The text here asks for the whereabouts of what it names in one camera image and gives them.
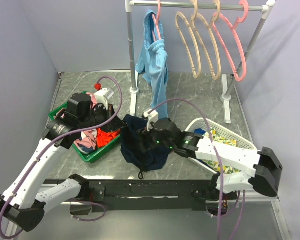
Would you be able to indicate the navy blue shorts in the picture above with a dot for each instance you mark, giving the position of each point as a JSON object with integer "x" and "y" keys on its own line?
{"x": 134, "y": 153}

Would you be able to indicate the lemon print garment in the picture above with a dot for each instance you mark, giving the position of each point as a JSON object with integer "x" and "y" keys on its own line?
{"x": 220, "y": 139}

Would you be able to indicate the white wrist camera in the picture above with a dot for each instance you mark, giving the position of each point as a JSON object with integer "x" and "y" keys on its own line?
{"x": 151, "y": 116}
{"x": 103, "y": 95}

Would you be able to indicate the pink patterned garment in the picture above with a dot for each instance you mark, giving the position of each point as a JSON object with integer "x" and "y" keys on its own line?
{"x": 87, "y": 141}

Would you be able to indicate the green plastic tray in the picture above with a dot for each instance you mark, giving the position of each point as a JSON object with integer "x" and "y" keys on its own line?
{"x": 92, "y": 157}

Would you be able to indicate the orange garment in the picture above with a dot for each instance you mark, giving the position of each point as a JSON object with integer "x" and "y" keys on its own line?
{"x": 103, "y": 138}

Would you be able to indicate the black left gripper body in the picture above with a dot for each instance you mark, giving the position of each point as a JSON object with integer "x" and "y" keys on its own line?
{"x": 112, "y": 120}

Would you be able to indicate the pink hanger holding shorts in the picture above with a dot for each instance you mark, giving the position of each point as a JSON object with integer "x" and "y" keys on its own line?
{"x": 157, "y": 30}

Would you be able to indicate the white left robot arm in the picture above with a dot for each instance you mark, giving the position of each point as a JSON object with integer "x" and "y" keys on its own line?
{"x": 23, "y": 203}

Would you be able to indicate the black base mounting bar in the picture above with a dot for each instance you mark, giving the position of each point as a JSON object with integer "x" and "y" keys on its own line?
{"x": 128, "y": 195}

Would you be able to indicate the white plastic laundry basket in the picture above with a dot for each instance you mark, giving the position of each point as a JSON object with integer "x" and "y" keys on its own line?
{"x": 199, "y": 123}

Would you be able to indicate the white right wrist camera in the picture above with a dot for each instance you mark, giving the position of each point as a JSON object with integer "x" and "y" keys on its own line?
{"x": 151, "y": 116}

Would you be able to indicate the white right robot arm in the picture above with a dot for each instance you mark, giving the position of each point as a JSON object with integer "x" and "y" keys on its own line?
{"x": 258, "y": 170}

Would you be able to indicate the light blue shorts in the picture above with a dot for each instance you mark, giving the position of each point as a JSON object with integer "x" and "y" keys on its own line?
{"x": 153, "y": 59}

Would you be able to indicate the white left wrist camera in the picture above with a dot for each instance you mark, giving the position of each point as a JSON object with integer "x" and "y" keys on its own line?
{"x": 103, "y": 95}

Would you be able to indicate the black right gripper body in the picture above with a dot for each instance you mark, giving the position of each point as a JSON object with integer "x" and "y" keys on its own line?
{"x": 145, "y": 137}

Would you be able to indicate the metal clothes rack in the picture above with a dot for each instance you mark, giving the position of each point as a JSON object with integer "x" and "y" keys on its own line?
{"x": 238, "y": 73}

